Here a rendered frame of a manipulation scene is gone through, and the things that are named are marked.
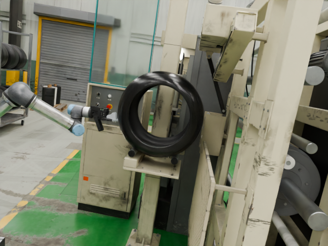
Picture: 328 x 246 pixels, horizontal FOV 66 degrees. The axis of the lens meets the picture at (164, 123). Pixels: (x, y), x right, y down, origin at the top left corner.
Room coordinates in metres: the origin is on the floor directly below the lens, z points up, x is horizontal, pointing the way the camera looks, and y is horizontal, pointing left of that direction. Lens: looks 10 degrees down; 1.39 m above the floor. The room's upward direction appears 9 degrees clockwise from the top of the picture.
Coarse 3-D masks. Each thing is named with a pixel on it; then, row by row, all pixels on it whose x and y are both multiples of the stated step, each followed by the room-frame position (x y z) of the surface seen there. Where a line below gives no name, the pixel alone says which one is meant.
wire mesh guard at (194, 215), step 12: (204, 144) 1.71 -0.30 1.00; (204, 156) 1.62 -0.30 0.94; (204, 168) 1.50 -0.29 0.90; (204, 180) 1.38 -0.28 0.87; (204, 192) 1.26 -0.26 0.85; (192, 204) 1.89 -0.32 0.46; (204, 204) 1.17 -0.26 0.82; (192, 216) 1.71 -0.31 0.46; (204, 216) 1.11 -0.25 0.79; (192, 228) 1.53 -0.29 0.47; (204, 228) 1.03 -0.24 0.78; (192, 240) 1.41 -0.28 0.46; (204, 240) 1.03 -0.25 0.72
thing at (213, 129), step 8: (208, 112) 1.99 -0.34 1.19; (208, 120) 1.82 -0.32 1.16; (216, 120) 1.82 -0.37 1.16; (224, 120) 1.81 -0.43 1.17; (208, 128) 1.82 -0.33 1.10; (216, 128) 1.82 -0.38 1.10; (224, 128) 1.81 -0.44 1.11; (208, 136) 1.82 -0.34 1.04; (216, 136) 1.82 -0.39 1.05; (200, 144) 1.98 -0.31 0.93; (208, 144) 1.82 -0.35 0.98; (216, 144) 1.82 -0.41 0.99; (200, 152) 1.82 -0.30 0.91; (208, 152) 1.82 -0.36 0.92; (216, 152) 1.81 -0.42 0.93
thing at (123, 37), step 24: (120, 0) 2.33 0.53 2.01; (144, 0) 2.31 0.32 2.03; (96, 24) 2.35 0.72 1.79; (120, 24) 2.33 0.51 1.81; (144, 24) 2.31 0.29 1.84; (96, 48) 2.35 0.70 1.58; (120, 48) 2.33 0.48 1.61; (144, 48) 2.31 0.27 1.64; (96, 72) 2.34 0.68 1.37; (120, 72) 2.32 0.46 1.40; (144, 72) 2.30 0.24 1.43
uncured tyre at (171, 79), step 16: (144, 80) 1.56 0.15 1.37; (160, 80) 1.55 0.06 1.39; (176, 80) 1.55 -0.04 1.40; (128, 96) 1.57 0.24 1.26; (192, 96) 1.54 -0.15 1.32; (128, 112) 1.58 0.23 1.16; (192, 112) 1.53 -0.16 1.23; (128, 128) 1.56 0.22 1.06; (144, 128) 1.85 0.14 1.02; (192, 128) 1.53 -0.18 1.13; (144, 144) 1.55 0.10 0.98; (160, 144) 1.80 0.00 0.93; (176, 144) 1.53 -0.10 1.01
